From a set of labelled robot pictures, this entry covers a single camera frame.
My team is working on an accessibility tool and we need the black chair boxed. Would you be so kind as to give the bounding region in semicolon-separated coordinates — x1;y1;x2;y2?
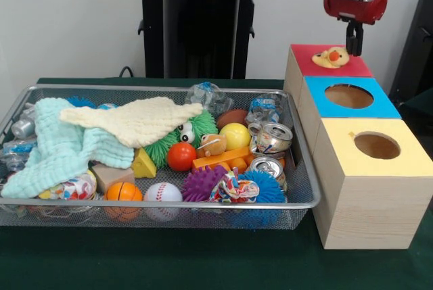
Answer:
388;0;433;101

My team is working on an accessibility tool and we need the white toy baseball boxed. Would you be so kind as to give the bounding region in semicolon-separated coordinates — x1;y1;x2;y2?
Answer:
143;181;183;220

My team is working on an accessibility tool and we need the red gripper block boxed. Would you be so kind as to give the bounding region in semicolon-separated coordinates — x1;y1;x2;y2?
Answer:
323;0;388;57

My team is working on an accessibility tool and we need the colourful print cloth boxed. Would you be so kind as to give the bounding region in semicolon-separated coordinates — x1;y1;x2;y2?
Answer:
208;167;260;204

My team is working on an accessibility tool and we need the brown plush bear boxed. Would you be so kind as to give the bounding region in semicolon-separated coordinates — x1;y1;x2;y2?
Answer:
196;133;227;158

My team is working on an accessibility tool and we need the orange toy basketball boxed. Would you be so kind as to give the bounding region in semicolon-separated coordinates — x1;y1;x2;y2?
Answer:
104;181;143;220

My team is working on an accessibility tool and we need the green fuzzy toy with eyes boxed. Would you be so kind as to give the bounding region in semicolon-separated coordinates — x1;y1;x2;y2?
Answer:
143;110;217;169

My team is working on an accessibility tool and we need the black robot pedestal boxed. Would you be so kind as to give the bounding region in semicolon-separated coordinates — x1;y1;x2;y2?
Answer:
131;0;271;80

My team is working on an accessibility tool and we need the yellow plush duck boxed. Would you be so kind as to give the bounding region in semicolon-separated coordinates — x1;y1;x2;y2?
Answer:
311;45;350;69

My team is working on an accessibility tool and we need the wooden three-hole box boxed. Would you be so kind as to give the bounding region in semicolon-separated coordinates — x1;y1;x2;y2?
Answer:
283;44;433;250

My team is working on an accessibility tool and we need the purple spiky ball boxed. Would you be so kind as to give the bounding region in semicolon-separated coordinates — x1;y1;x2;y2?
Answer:
181;164;228;202

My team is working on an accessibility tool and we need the blue fuzzy ball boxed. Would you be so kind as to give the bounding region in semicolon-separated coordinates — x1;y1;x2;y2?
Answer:
236;169;288;228

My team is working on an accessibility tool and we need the red ball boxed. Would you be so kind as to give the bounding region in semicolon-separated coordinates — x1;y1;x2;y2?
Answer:
166;142;198;172

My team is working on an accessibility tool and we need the mint green waffle cloth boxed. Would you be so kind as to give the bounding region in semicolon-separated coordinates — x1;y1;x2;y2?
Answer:
1;97;136;199

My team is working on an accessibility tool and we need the cream waffle cloth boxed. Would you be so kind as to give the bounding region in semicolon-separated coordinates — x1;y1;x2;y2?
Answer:
59;96;204;148

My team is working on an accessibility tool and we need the silver mesh bin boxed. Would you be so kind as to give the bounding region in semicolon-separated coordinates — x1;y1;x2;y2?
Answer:
0;83;322;228

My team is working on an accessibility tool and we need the dark green tablecloth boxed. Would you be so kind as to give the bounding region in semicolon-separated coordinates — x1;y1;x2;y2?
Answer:
0;76;433;290
404;92;433;125

